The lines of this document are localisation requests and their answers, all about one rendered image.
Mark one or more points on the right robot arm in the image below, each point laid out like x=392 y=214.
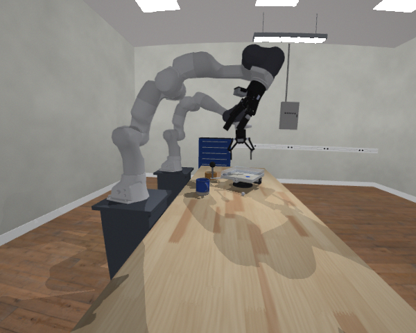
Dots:
x=261 y=64

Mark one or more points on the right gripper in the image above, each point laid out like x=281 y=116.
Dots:
x=250 y=103

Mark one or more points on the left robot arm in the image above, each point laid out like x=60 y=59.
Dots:
x=193 y=103

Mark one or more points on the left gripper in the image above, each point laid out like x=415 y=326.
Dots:
x=239 y=133

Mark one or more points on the brown tape roll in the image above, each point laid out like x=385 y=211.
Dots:
x=208 y=175

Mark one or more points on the blue mug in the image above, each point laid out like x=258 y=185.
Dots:
x=202 y=186

